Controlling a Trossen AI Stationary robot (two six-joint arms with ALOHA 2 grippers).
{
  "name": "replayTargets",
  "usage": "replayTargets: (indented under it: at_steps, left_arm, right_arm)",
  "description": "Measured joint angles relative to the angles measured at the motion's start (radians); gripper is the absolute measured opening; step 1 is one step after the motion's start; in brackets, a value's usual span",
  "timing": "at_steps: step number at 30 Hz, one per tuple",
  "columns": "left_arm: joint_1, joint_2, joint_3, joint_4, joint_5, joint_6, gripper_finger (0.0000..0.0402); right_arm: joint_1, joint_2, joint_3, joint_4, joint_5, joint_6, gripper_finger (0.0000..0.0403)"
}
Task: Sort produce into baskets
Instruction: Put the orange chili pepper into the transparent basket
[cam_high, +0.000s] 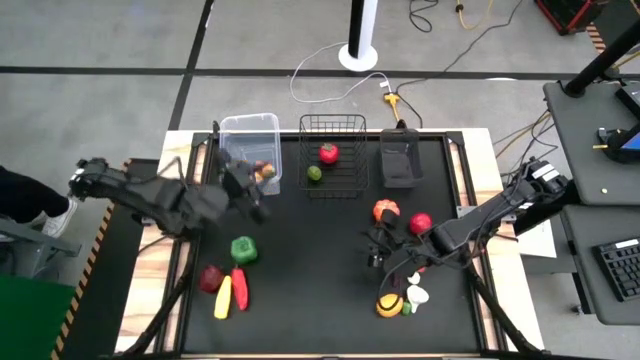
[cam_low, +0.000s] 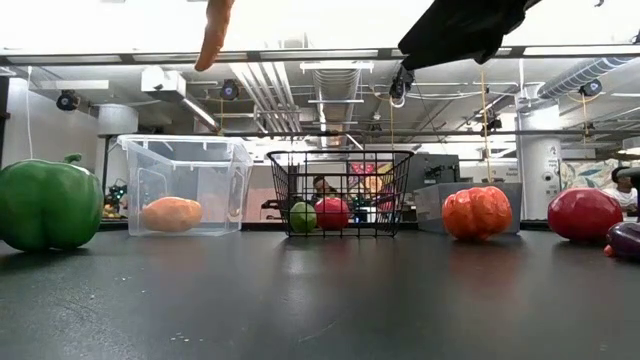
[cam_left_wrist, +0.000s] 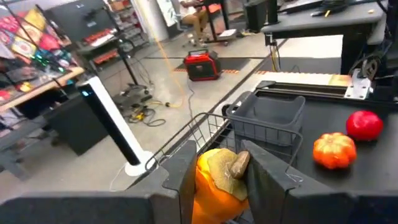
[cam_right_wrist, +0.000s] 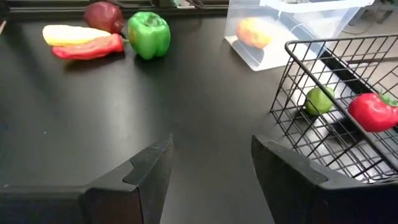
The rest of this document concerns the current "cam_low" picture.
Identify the silver spiral ceiling duct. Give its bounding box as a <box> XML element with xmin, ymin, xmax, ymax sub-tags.
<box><xmin>536</xmin><ymin>55</ymin><xmax>640</xmax><ymax>100</ymax></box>

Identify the grey plastic bin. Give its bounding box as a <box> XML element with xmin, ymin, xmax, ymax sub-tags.
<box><xmin>413</xmin><ymin>181</ymin><xmax>524</xmax><ymax>235</ymax></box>

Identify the orange bell pepper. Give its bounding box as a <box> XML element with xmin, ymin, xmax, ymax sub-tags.
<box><xmin>441</xmin><ymin>185</ymin><xmax>514</xmax><ymax>243</ymax></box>

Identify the black overhead frame beam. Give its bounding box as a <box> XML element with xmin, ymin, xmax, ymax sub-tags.
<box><xmin>0</xmin><ymin>45</ymin><xmax>640</xmax><ymax>67</ymax></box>

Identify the big red round fruit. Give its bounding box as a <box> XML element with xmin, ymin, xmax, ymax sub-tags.
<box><xmin>546</xmin><ymin>187</ymin><xmax>625</xmax><ymax>245</ymax></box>

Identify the red tomato green star top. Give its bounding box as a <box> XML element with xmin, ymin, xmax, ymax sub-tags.
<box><xmin>313</xmin><ymin>196</ymin><xmax>350</xmax><ymax>232</ymax></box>

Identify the plain white round column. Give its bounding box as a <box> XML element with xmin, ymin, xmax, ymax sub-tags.
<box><xmin>96</xmin><ymin>103</ymin><xmax>140</xmax><ymax>201</ymax></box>

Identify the clear plastic bin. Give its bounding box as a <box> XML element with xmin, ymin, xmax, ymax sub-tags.
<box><xmin>116</xmin><ymin>133</ymin><xmax>255</xmax><ymax>238</ymax></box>

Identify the silver ribbed ceiling duct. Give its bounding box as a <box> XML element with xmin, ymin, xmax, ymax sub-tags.
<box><xmin>311</xmin><ymin>68</ymin><xmax>363</xmax><ymax>147</ymax></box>

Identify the large green bell pepper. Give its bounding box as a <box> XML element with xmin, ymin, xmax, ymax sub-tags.
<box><xmin>0</xmin><ymin>153</ymin><xmax>105</xmax><ymax>253</ymax></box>

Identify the orange sweet potato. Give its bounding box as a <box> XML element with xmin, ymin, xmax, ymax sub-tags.
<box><xmin>140</xmin><ymin>196</ymin><xmax>204</xmax><ymax>233</ymax></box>

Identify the person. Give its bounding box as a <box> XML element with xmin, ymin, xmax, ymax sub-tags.
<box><xmin>603</xmin><ymin>166</ymin><xmax>639</xmax><ymax>211</ymax></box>
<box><xmin>310</xmin><ymin>174</ymin><xmax>340</xmax><ymax>201</ymax></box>

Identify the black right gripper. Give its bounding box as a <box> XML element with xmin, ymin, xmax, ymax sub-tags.
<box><xmin>398</xmin><ymin>0</ymin><xmax>544</xmax><ymax>71</ymax></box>

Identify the black wire basket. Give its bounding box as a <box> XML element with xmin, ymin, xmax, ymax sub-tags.
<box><xmin>266</xmin><ymin>149</ymin><xmax>415</xmax><ymax>239</ymax></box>

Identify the green lime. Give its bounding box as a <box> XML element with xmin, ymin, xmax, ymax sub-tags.
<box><xmin>288</xmin><ymin>201</ymin><xmax>318</xmax><ymax>234</ymax></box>

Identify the black horizontal ceiling pipe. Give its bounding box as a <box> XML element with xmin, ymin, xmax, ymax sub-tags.
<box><xmin>97</xmin><ymin>128</ymin><xmax>640</xmax><ymax>140</ymax></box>

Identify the white hanging wall cable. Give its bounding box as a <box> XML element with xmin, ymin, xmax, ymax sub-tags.
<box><xmin>24</xmin><ymin>64</ymin><xmax>34</xmax><ymax>161</ymax></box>

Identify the orange carrot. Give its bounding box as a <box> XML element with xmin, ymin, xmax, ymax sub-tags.
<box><xmin>193</xmin><ymin>0</ymin><xmax>236</xmax><ymax>73</ymax></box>

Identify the purple eggplant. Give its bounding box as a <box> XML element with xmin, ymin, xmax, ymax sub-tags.
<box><xmin>605</xmin><ymin>221</ymin><xmax>640</xmax><ymax>260</ymax></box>

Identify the yellow hanging cord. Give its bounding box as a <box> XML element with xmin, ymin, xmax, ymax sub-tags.
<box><xmin>478</xmin><ymin>69</ymin><xmax>494</xmax><ymax>189</ymax></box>

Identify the white column with signs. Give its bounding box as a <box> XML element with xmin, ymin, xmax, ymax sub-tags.
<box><xmin>516</xmin><ymin>106</ymin><xmax>565</xmax><ymax>222</ymax></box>

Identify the colourful wall mural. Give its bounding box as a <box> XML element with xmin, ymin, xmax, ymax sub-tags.
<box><xmin>559</xmin><ymin>158</ymin><xmax>621</xmax><ymax>191</ymax></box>

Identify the grey machine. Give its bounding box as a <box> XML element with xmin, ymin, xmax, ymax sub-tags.
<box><xmin>405</xmin><ymin>153</ymin><xmax>462</xmax><ymax>194</ymax></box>

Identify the colourful poster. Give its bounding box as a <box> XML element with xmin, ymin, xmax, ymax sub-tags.
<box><xmin>348</xmin><ymin>160</ymin><xmax>399</xmax><ymax>214</ymax></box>

